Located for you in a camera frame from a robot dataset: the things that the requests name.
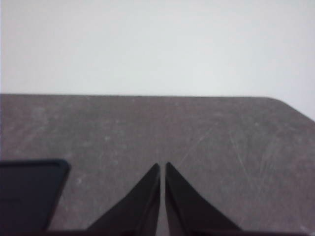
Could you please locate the dark rectangular tray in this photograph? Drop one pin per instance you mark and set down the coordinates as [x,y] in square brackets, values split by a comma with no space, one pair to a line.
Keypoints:
[27,196]

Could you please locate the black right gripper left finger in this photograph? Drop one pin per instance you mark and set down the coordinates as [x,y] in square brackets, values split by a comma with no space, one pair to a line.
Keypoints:
[137,209]

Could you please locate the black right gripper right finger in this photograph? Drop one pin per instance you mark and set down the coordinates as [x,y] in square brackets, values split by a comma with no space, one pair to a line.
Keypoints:
[189,211]

